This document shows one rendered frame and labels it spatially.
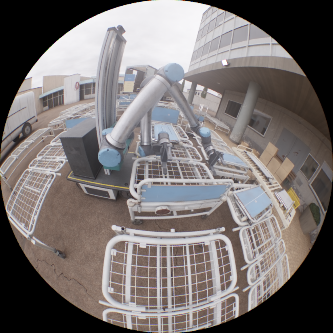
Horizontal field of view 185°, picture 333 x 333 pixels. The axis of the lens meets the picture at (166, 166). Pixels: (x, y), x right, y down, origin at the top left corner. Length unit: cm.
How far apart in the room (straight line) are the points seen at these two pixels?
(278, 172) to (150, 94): 386
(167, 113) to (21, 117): 747
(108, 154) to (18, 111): 723
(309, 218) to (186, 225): 468
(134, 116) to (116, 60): 77
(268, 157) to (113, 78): 418
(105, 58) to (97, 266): 177
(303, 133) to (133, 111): 648
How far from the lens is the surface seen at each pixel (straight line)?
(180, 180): 58
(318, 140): 641
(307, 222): 515
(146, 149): 81
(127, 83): 1175
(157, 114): 243
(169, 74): 58
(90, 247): 132
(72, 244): 145
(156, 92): 57
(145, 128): 78
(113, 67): 117
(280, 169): 391
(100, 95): 90
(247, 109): 536
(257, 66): 430
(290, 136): 643
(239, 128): 534
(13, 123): 732
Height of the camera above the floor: 119
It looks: 39 degrees down
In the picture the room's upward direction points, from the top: 14 degrees clockwise
